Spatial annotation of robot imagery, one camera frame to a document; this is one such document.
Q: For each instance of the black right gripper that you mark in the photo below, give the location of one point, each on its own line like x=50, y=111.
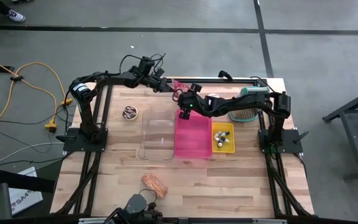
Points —
x=191, y=101

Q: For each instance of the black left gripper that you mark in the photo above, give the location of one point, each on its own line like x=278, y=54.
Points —
x=156, y=84

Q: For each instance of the red popcorn packet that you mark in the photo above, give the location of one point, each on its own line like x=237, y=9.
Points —
x=179, y=84

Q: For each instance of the chocolate frosted donut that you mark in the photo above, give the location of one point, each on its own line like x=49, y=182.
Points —
x=130, y=113

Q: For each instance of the small blue white marker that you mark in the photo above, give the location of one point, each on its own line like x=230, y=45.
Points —
x=225, y=133

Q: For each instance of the small black white marker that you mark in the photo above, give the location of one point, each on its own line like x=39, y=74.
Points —
x=218, y=140

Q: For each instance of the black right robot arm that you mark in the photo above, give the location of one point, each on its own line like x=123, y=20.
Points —
x=244, y=104

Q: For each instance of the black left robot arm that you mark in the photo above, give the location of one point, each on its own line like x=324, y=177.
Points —
x=87, y=121

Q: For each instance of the purple frosted donut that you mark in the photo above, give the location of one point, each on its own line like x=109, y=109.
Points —
x=213, y=95

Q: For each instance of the pink plastic bin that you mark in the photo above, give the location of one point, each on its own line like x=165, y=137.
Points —
x=194, y=140

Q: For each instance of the clear plastic bin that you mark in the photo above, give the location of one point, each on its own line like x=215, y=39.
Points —
x=155, y=137

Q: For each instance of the yellow plastic basket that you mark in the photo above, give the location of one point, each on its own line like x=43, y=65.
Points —
x=230, y=148

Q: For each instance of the sugar-coated bread loaf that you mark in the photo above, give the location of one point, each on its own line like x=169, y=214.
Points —
x=154, y=186

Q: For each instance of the person's foot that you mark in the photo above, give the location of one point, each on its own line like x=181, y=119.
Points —
x=20, y=1
x=15, y=15

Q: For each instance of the black metal stand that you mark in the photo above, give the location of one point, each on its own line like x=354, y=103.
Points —
x=356, y=124

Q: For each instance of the black angled panel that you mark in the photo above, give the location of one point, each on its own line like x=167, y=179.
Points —
x=20, y=182

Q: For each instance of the white labelled box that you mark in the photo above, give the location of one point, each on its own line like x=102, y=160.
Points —
x=26, y=199

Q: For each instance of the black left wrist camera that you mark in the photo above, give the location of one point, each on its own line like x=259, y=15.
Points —
x=146, y=65

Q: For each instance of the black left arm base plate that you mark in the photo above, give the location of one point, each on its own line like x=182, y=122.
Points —
x=73, y=144

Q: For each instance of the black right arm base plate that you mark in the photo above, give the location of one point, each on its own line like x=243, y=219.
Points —
x=291, y=146

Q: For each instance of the silver frame bracket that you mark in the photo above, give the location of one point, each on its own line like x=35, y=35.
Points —
x=95, y=221
x=269, y=221

